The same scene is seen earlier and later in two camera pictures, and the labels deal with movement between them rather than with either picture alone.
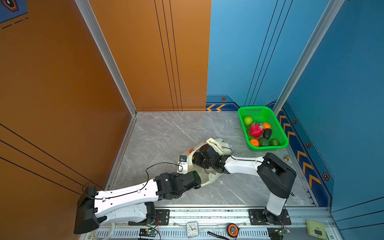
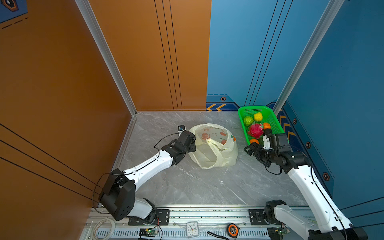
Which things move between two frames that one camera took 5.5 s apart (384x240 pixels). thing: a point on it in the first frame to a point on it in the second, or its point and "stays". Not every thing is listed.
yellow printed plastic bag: [207, 175] to [215, 146]
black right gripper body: [199, 160] to [265, 156]
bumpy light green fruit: [248, 120] stays
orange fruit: [255, 142] stays
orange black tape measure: [233, 230] stays
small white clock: [192, 229] stays
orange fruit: [266, 126] stays
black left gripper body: [175, 176] to [192, 148]
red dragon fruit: [256, 130] stays
